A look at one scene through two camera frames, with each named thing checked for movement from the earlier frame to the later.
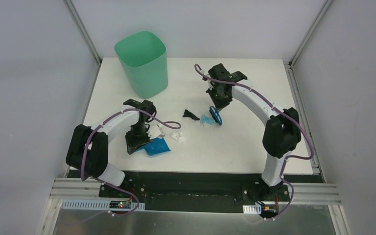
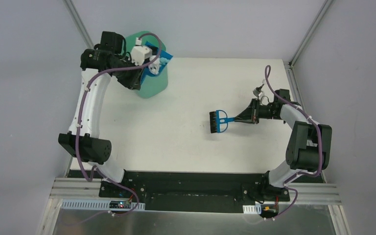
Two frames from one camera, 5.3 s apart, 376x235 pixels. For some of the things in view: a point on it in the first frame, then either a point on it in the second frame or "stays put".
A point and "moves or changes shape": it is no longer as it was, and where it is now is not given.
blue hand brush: [216, 115] moves or changes shape
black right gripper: [219, 105] to [251, 114]
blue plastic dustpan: [157, 145] to [145, 72]
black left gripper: [137, 139] to [134, 82]
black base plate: [200, 191] stays put
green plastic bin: [143, 57] stays put
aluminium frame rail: [81, 189] stays put
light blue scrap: [203, 119] to [163, 60]
